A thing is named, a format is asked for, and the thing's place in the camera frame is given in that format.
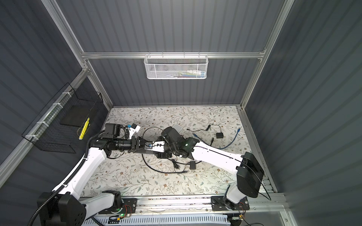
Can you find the white ventilated cable duct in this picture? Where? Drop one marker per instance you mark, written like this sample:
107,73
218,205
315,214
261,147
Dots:
167,220

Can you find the black wire wall basket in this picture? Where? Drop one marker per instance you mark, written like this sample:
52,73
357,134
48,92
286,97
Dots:
64,126

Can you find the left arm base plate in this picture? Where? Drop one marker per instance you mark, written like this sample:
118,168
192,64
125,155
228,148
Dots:
128,206

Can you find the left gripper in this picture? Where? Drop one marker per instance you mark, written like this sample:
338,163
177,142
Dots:
136,145

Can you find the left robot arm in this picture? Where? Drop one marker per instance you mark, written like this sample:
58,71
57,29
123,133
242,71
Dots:
62,206

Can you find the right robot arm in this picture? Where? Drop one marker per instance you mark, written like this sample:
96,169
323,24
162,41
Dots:
244,167

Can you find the white mesh wall basket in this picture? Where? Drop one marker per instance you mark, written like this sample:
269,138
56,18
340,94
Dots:
179,68

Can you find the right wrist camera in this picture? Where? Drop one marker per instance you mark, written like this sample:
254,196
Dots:
157,146

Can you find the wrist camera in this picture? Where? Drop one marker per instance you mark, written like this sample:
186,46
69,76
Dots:
157,146
132,129

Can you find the small black power adapter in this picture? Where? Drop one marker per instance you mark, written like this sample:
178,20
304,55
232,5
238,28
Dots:
192,165

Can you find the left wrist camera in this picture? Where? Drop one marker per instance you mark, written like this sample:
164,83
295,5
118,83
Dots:
132,129

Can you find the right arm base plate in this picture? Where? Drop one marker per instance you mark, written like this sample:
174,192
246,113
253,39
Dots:
220,203

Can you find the black pad in basket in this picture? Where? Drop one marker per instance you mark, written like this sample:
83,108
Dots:
76,116

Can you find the yellow item in basket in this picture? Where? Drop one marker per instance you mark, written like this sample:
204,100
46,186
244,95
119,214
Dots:
84,129

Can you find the white flat box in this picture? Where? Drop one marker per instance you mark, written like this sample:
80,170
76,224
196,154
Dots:
178,128

